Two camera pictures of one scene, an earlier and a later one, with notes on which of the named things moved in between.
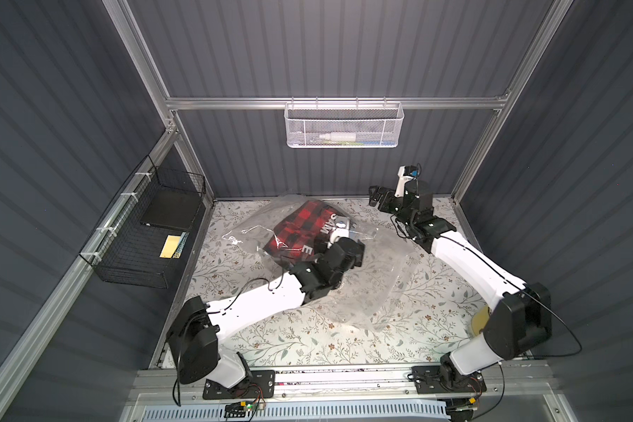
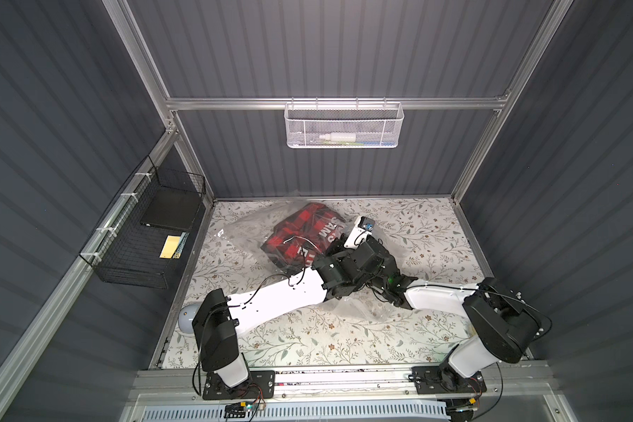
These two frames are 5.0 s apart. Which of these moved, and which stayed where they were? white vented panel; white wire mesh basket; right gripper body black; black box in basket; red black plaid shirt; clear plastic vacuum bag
Moved: clear plastic vacuum bag; right gripper body black
Stayed: white vented panel; black box in basket; red black plaid shirt; white wire mesh basket
